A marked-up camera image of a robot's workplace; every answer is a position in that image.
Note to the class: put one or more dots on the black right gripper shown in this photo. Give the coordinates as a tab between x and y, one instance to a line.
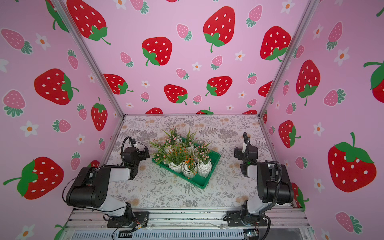
238	153

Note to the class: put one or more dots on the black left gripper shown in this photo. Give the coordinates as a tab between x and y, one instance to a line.
141	153

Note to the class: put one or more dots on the pink gypsophila pot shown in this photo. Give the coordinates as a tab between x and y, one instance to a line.
161	154
173	138

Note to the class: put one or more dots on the green grass pot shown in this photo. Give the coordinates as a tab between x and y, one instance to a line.
176	156

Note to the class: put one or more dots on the orange gypsophila pot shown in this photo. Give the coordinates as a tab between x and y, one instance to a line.
189	167

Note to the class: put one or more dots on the green gypsophila pot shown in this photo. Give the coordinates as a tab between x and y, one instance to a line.
189	141

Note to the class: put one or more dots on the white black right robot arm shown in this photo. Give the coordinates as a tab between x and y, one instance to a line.
273	185

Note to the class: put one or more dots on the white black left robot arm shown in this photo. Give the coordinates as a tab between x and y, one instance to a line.
89	190

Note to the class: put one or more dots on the green plastic storage box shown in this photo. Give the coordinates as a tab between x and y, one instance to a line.
197	181

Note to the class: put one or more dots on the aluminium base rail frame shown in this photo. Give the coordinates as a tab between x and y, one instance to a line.
281	223

